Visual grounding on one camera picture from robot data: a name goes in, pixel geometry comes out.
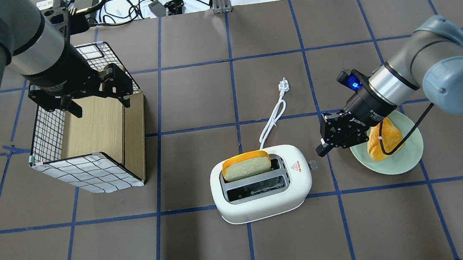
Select toast slice in toaster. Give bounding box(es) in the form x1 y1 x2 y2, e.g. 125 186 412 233
222 150 271 182

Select white toaster power cable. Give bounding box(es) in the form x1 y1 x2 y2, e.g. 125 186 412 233
254 78 295 150

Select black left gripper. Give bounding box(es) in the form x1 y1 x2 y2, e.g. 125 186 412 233
26 46 135 118

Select wire basket with wooden shelf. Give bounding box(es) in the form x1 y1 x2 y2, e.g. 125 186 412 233
28 42 147 193

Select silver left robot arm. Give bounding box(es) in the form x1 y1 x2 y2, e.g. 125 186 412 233
0 0 138 118

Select white two-slot toaster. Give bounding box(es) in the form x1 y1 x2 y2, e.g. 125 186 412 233
210 144 312 224

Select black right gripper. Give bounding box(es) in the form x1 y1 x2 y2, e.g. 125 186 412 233
315 69 397 158

